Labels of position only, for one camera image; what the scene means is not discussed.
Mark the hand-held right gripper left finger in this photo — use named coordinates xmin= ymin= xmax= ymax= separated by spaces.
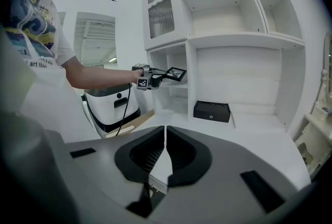
xmin=114 ymin=125 xmax=166 ymax=184

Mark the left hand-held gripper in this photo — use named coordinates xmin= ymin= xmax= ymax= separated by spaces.
xmin=131 ymin=63 xmax=169 ymax=91

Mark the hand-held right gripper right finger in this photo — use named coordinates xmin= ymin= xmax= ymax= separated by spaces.
xmin=165 ymin=125 xmax=213 ymax=188

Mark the black picture frame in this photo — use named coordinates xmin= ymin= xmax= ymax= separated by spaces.
xmin=165 ymin=66 xmax=188 ymax=82

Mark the person's left forearm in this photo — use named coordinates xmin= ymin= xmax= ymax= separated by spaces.
xmin=61 ymin=56 xmax=144 ymax=90

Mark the black flat box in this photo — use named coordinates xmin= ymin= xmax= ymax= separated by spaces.
xmin=193 ymin=100 xmax=231 ymax=124

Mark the white shelf cabinet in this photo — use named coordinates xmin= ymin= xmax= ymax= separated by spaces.
xmin=134 ymin=0 xmax=312 ymax=194

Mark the white black service robot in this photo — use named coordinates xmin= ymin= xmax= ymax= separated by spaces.
xmin=81 ymin=87 xmax=142 ymax=140

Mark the white ribbed glass cabinet door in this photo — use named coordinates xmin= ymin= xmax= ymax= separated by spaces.
xmin=144 ymin=0 xmax=190 ymax=50

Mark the person's white printed shirt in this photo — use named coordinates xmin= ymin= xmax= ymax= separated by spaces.
xmin=0 ymin=0 xmax=89 ymax=143

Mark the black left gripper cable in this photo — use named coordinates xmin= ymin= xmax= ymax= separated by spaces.
xmin=115 ymin=82 xmax=132 ymax=137

